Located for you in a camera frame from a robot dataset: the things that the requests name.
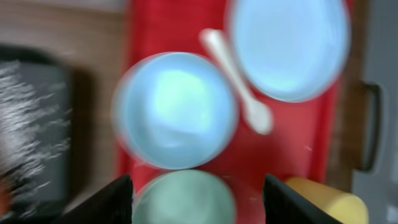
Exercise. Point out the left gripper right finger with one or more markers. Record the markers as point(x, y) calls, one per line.
point(283, 205)

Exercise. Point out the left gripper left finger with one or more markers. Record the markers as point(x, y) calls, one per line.
point(111, 205)

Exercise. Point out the green bowl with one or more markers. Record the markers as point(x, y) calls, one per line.
point(185, 197)

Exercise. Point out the yellow plastic cup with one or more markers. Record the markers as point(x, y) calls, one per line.
point(343, 206)

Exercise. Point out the light blue bowl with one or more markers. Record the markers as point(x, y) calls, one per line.
point(174, 110)

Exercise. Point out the white rice pile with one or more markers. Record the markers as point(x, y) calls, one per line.
point(25, 124)

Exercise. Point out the light blue plate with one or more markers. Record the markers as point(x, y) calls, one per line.
point(290, 50)

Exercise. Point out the orange carrot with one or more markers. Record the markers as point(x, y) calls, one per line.
point(5, 197)

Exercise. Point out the grey dishwasher rack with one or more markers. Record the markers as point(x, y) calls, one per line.
point(376, 181)

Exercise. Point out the red serving tray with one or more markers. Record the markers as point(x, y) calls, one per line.
point(298, 142)

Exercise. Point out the white plastic spoon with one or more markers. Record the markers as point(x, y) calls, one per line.
point(256, 114)

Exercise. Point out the black plastic tray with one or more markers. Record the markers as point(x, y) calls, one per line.
point(34, 133)

